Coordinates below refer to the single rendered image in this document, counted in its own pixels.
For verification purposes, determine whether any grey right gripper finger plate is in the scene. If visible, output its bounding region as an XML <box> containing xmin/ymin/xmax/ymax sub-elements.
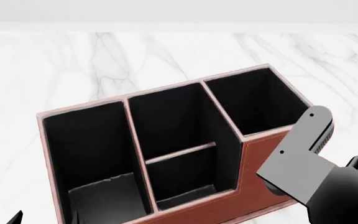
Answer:
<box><xmin>255</xmin><ymin>105</ymin><xmax>336</xmax><ymax>207</ymax></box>

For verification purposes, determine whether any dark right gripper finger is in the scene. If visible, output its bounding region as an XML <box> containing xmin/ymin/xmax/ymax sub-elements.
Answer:
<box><xmin>260</xmin><ymin>177</ymin><xmax>292</xmax><ymax>198</ymax></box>

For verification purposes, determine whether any brown leather desk caddy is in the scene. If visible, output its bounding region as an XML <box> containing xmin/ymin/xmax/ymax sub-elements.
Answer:
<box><xmin>36</xmin><ymin>63</ymin><xmax>315</xmax><ymax>224</ymax></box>

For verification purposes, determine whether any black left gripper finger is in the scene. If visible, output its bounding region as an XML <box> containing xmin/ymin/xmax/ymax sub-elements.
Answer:
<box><xmin>4</xmin><ymin>209</ymin><xmax>24</xmax><ymax>224</ymax></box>

